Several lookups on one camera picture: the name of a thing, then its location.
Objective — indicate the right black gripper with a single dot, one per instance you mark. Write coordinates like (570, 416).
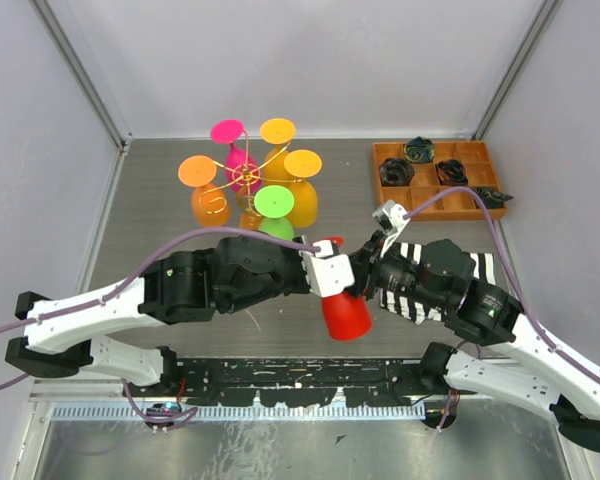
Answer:
(366, 263)

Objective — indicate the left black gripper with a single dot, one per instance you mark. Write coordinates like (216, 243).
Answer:
(305, 285)

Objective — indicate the red plastic wine glass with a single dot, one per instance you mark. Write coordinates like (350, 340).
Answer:
(347, 318)

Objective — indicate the green plastic wine glass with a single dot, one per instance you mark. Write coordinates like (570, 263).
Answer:
(273, 203)

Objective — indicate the orange plastic wine glass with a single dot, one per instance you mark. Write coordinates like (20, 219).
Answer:
(209, 204)

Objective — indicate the gold wire wine glass rack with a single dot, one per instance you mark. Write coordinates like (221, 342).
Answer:
(249, 218)

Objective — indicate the yellow wine glass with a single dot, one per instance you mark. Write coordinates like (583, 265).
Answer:
(279, 133)
(302, 165)

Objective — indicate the magenta plastic wine glass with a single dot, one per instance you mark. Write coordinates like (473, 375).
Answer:
(240, 169)

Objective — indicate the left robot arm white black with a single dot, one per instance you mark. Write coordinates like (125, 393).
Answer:
(72, 335)

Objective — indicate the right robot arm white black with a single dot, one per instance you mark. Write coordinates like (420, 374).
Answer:
(560, 384)

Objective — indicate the dark rolled tie left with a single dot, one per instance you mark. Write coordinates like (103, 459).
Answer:
(396, 172)

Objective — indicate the dark rolled tie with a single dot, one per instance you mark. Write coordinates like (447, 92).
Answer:
(419, 150)
(396, 172)
(491, 197)
(451, 172)

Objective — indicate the dark rolled tie top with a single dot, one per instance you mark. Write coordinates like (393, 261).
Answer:
(419, 150)

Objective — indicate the dark rolled tie middle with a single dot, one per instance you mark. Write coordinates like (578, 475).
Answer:
(451, 172)

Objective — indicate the black white striped cloth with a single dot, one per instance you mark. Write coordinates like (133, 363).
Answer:
(417, 312)

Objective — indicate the wooden compartment tray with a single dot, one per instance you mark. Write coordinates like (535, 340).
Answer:
(425, 183)

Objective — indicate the dark rolled tie right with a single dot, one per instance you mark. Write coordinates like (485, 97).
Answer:
(491, 197)

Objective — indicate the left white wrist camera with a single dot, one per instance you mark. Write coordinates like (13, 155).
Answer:
(328, 272)

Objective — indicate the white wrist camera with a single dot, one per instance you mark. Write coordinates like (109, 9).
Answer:
(391, 217)
(328, 272)

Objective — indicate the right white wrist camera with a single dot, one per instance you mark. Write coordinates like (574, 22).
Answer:
(391, 217)

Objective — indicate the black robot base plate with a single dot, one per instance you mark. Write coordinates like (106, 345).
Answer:
(294, 382)

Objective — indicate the grey slotted cable duct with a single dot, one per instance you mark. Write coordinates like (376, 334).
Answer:
(119, 411)

